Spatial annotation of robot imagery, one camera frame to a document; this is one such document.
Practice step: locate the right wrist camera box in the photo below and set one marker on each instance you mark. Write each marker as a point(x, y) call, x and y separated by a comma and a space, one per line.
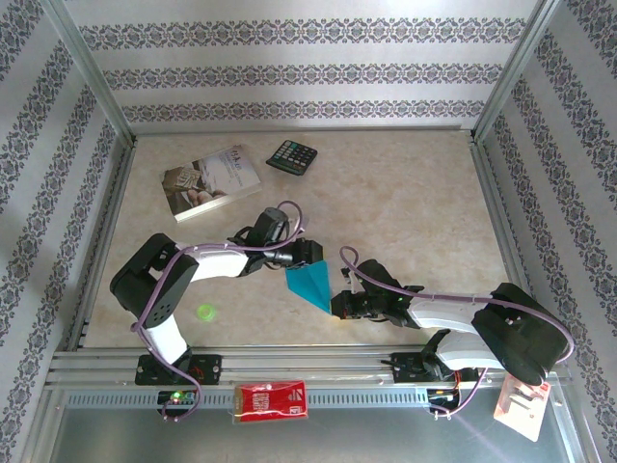
point(378, 277)

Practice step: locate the black calculator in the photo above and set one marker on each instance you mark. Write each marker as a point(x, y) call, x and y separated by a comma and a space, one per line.
point(291, 156)

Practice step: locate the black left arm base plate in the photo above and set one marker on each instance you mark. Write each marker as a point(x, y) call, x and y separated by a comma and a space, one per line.
point(207, 369)

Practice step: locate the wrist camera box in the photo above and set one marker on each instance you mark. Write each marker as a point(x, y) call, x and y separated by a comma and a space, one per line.
point(270, 224)
point(378, 277)

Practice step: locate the red packet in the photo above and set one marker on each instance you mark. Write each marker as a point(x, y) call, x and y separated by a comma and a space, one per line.
point(270, 402)

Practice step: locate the small circuit board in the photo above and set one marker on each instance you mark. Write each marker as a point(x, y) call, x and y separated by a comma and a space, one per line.
point(442, 395)
point(177, 397)

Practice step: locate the wide aluminium mounting rail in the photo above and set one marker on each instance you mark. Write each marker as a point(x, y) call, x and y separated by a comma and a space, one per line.
point(308, 359)

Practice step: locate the grey metal sheet shelf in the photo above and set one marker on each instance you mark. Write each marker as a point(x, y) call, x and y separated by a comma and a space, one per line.
point(337, 443)

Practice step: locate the blue paper sheet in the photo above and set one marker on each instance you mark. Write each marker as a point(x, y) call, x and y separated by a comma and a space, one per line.
point(308, 284)

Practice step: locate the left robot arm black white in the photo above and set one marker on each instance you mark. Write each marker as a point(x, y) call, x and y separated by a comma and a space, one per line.
point(154, 284)

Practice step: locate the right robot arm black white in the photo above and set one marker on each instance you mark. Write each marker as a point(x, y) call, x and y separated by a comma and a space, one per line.
point(520, 333)

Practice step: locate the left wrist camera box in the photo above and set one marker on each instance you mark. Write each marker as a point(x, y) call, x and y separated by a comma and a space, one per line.
point(270, 224)

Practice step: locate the aluminium frame corner post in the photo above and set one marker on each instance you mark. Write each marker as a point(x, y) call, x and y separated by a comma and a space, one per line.
point(94, 72)
point(515, 72)

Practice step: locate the white and red tag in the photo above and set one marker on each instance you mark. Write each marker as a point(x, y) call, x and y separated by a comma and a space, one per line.
point(523, 410)

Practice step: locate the paperback book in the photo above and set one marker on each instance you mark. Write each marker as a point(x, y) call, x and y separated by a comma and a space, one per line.
point(212, 181)

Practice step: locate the long aluminium wall rail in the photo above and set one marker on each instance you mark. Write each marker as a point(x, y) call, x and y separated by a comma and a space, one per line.
point(299, 129)

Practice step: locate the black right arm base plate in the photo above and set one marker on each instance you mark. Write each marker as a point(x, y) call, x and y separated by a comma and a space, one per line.
point(410, 369)

